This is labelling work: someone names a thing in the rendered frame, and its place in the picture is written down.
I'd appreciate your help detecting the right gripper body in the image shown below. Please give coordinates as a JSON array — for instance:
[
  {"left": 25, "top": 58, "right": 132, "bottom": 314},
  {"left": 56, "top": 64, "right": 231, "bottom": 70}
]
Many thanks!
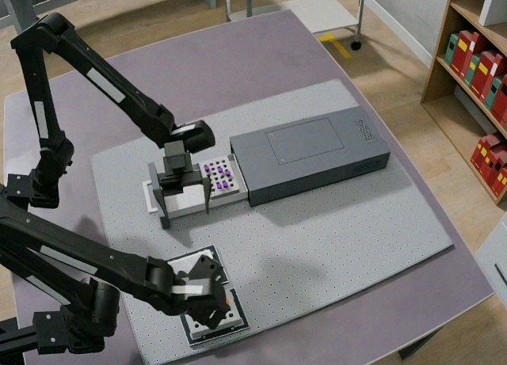
[{"left": 177, "top": 271, "right": 225, "bottom": 330}]

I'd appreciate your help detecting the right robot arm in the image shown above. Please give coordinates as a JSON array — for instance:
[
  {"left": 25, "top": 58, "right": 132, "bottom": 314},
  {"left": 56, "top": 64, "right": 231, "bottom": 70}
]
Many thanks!
[{"left": 0, "top": 182, "right": 227, "bottom": 350}]

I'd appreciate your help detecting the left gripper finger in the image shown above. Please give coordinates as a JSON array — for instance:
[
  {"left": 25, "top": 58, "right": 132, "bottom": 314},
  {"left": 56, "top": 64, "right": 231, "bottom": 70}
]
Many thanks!
[
  {"left": 153, "top": 188, "right": 169, "bottom": 222},
  {"left": 202, "top": 179, "right": 212, "bottom": 215}
]

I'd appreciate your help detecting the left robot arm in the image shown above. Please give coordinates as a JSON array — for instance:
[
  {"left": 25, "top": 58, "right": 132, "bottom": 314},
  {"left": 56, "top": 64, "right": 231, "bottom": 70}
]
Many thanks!
[{"left": 10, "top": 12, "right": 215, "bottom": 203}]

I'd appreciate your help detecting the white sealed plate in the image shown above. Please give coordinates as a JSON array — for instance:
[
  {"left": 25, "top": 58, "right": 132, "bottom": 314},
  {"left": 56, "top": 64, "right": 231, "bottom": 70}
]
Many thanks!
[{"left": 168, "top": 250, "right": 213, "bottom": 274}]

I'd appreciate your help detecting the white block with round holes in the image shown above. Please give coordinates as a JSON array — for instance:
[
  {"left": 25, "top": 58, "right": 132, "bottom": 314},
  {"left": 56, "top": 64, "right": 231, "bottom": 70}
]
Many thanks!
[{"left": 199, "top": 155, "right": 240, "bottom": 201}]

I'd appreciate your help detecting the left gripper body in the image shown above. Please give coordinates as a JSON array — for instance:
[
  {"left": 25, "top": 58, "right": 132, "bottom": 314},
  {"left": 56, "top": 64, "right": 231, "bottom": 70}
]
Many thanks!
[{"left": 159, "top": 170, "right": 211, "bottom": 197}]

